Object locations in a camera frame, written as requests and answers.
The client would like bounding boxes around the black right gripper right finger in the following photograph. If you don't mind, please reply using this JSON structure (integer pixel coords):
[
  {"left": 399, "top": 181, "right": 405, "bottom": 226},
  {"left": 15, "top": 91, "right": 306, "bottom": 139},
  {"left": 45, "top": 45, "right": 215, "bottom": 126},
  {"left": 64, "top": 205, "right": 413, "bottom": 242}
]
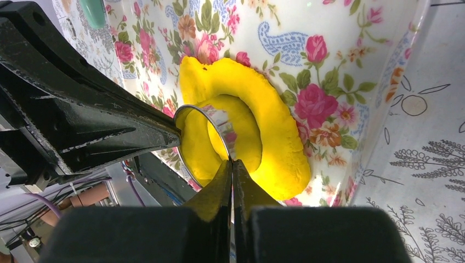
[{"left": 232, "top": 160, "right": 410, "bottom": 262}]

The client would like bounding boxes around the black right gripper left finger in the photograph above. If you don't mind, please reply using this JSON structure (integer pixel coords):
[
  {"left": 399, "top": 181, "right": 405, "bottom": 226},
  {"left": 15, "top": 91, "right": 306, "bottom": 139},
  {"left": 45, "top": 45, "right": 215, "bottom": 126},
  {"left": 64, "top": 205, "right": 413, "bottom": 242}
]
[{"left": 39, "top": 161, "right": 233, "bottom": 262}]

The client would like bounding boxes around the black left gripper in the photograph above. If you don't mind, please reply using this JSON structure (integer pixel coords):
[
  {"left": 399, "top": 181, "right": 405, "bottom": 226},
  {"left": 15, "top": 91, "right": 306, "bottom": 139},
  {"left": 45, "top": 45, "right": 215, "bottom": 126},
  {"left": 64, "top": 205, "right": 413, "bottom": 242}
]
[{"left": 1, "top": 1, "right": 180, "bottom": 193}]

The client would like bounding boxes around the yellow dough piece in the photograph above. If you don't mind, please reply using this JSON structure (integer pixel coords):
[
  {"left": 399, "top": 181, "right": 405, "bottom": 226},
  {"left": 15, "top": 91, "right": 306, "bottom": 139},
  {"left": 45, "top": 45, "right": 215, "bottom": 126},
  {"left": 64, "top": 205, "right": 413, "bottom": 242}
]
[{"left": 179, "top": 56, "right": 311, "bottom": 201}]

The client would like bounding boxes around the floral rectangular tray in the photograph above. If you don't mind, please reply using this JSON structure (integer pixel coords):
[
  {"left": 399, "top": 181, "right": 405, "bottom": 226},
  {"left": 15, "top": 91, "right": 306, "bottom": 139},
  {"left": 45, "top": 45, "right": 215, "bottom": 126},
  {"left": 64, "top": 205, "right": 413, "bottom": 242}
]
[{"left": 103, "top": 1, "right": 430, "bottom": 207}]

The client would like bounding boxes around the round yellow dough wrapper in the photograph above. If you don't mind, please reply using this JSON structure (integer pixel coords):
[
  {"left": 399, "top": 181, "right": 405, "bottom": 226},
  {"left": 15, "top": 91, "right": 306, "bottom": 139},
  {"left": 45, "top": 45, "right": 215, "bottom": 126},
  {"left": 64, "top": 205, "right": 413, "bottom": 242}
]
[{"left": 175, "top": 95, "right": 263, "bottom": 187}]

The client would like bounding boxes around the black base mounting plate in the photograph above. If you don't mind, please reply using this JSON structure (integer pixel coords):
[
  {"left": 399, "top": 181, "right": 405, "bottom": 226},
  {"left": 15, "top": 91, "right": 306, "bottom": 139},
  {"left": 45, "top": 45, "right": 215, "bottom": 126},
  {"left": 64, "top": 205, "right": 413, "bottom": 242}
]
[{"left": 129, "top": 153, "right": 196, "bottom": 207}]

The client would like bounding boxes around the floral tablecloth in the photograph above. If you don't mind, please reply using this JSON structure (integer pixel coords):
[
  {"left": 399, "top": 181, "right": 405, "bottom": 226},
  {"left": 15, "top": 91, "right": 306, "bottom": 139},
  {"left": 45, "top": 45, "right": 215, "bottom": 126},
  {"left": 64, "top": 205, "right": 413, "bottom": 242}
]
[{"left": 53, "top": 1, "right": 464, "bottom": 262}]

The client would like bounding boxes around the teal handled tool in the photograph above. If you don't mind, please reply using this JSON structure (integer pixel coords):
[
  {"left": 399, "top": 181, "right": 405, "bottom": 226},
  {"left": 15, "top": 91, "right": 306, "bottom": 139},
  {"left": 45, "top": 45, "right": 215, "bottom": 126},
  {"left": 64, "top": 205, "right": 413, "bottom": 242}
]
[{"left": 79, "top": 0, "right": 106, "bottom": 29}]

